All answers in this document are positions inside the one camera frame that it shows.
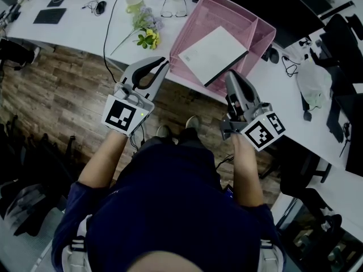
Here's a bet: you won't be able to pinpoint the black rectangular pad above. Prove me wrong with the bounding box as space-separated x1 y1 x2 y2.
32 7 67 25

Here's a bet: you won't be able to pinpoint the person's left forearm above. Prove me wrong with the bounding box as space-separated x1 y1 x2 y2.
77 129 129 190

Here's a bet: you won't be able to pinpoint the small black mouse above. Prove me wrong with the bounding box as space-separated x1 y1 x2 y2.
265 46 281 65

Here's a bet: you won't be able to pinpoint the white harness strap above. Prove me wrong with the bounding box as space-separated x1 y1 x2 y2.
259 238 285 272
61 215 93 272

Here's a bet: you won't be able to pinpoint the black chair with grey cloth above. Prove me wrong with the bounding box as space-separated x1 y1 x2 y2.
0 114 79 237

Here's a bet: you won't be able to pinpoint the pink mesh desk organizer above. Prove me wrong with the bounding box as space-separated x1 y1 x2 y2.
168 0 277 92

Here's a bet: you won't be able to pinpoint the black computer mouse with cable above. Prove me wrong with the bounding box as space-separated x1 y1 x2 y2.
82 0 108 15

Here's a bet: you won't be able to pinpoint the long black cable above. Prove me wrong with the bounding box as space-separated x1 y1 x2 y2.
103 0 133 84

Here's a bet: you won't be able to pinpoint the black laptop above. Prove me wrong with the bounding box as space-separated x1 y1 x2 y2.
334 93 363 178

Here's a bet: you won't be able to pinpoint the large black monitor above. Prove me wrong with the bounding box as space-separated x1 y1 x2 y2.
195 0 333 50

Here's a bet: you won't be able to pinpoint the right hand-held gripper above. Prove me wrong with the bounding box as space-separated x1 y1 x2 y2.
220 70 286 152

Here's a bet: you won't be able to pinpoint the black bar stand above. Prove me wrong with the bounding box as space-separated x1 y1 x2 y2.
318 0 356 20

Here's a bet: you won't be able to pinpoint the person's navy shirt torso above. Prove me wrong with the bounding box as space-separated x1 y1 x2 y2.
52 143 285 272

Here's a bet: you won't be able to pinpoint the looped black cable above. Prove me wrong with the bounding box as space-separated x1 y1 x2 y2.
281 54 301 78

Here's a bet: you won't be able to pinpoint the black-rimmed eyeglasses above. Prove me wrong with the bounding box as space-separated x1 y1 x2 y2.
160 0 188 19

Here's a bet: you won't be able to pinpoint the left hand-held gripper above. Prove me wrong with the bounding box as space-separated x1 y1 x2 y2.
101 56 170 137

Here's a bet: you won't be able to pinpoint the pale yellow cup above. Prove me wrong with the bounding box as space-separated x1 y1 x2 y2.
125 0 145 14

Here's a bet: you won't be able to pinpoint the white notebook with black edge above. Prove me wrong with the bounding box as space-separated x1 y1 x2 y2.
178 25 250 88

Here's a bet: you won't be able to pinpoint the white plastic bag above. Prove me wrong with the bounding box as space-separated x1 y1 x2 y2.
296 59 333 109

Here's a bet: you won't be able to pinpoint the black office chair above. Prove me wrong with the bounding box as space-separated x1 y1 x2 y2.
259 140 333 199
0 37 42 71

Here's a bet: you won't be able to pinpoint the black bag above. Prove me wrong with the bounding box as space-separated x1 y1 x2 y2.
310 12 363 96

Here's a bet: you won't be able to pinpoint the artificial flower bunch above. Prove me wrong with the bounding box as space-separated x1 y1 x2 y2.
110 6 165 56

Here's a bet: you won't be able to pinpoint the person's right forearm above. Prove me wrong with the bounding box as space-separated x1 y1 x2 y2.
231 133 267 209

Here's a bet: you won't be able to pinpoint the person's right grey shoe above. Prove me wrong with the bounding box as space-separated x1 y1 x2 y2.
185 115 201 130

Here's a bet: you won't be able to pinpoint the person's black trousers legs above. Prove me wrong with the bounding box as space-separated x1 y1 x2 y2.
138 127 201 154

